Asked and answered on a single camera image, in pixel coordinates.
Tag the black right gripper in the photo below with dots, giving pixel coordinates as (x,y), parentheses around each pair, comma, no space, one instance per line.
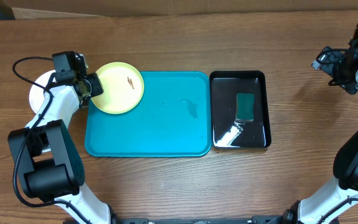
(351,85)

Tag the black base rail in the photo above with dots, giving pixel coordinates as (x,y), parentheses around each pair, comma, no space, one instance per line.
(258,219)

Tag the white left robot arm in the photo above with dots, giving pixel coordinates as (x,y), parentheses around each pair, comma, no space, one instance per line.
(48,169)

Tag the teal plastic tray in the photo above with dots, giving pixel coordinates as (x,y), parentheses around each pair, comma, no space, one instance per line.
(173,119)

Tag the pink plate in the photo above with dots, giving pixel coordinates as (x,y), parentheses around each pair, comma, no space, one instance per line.
(36,94)

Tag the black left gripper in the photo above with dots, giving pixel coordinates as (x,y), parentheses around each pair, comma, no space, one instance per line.
(97,88)

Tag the cardboard board at back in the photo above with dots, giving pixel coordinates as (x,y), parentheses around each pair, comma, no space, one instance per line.
(176,7)

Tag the green sponge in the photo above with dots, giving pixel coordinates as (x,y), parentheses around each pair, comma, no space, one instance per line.
(245,107)

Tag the yellow plate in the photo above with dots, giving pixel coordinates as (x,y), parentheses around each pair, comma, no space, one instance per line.
(123,88)

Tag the black rectangular tray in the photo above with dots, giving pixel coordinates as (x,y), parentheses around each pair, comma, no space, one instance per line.
(228,132)

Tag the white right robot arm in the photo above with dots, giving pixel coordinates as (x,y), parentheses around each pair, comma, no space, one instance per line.
(340,193)

